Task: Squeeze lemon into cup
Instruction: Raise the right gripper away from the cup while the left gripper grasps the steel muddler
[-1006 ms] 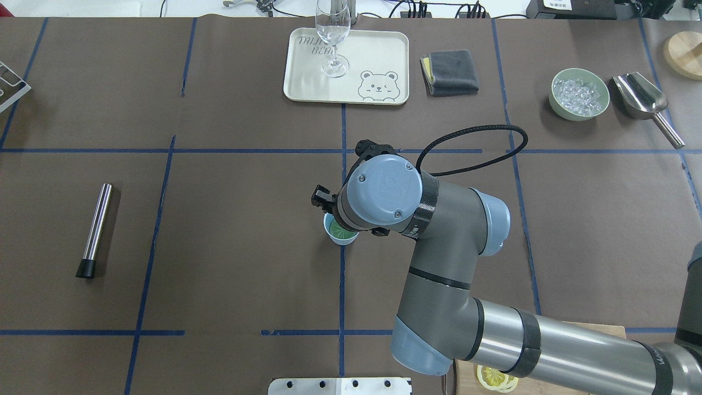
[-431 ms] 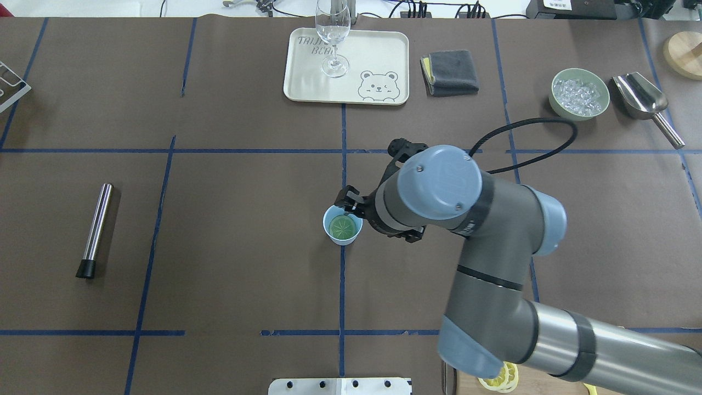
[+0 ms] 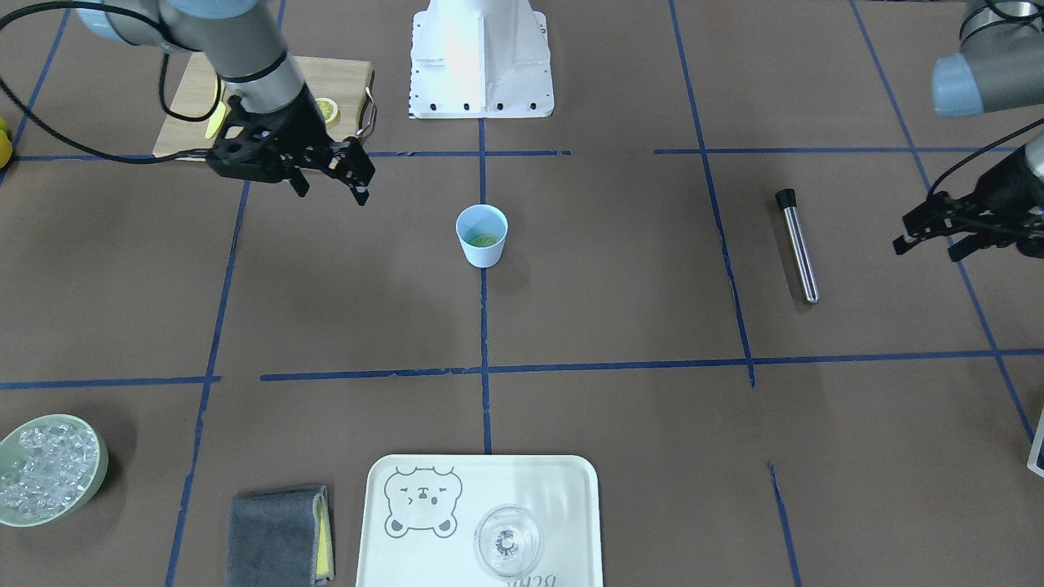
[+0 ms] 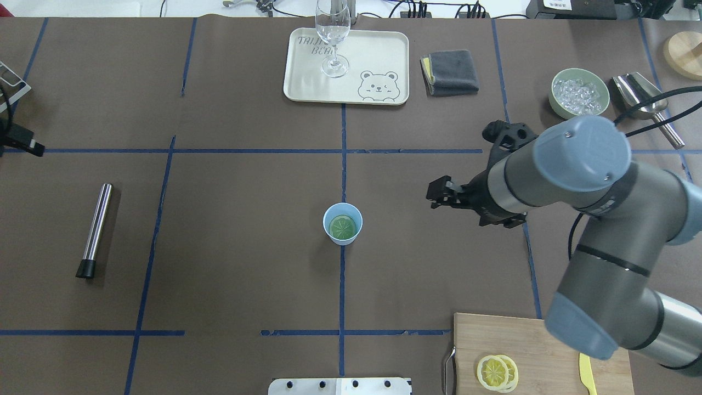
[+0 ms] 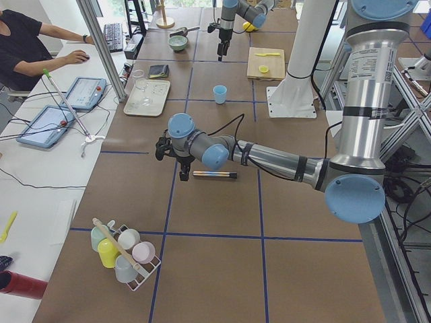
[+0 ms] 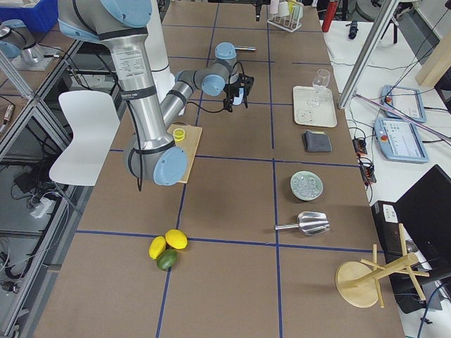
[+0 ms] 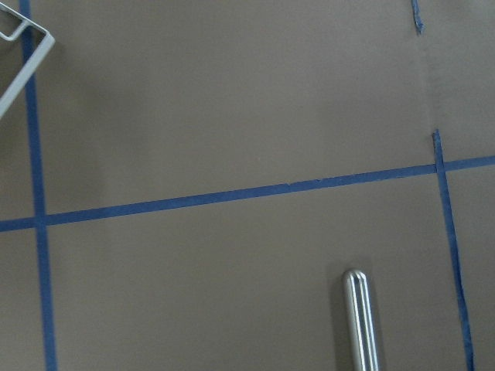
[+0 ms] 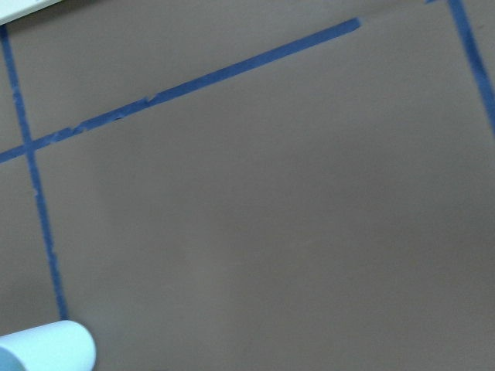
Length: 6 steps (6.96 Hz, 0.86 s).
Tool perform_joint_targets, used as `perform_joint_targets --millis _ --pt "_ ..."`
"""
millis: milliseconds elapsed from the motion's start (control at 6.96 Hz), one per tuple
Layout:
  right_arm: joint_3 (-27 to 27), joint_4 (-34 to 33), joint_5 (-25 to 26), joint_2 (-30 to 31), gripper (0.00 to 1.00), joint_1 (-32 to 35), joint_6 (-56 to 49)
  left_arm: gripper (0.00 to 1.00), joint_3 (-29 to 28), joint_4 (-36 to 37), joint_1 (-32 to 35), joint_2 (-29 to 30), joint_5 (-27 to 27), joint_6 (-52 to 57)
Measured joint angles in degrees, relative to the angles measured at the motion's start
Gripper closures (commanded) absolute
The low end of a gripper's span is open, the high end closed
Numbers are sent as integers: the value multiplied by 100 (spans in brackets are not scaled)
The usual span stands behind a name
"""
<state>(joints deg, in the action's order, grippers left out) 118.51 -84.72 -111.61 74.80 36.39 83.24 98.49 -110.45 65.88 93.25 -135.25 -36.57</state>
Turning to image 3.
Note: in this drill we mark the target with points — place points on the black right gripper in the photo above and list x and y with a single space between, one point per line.
305 122

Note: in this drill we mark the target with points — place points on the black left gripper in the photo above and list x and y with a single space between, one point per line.
1009 189

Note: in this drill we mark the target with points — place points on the steel muddler with black cap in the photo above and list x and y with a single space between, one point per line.
786 199

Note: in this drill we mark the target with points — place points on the light blue cup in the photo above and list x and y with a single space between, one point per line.
482 233

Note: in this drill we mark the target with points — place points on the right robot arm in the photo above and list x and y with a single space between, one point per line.
241 40

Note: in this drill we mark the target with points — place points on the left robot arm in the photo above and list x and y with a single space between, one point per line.
998 67

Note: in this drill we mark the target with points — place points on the yellow lemon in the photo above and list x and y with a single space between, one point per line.
6 145

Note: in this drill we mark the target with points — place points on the wooden cutting board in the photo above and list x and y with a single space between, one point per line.
345 81

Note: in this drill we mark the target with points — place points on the yellow plastic knife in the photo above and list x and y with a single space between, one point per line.
216 119

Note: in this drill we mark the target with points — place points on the grey folded cloth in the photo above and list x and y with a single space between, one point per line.
280 538

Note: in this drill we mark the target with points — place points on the cream bear tray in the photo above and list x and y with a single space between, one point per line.
421 513

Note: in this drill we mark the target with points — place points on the green bowl with ice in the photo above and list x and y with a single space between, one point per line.
50 467

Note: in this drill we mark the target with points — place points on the wine glass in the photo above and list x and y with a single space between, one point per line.
508 542

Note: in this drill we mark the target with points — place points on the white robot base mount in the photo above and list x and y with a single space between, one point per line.
480 60

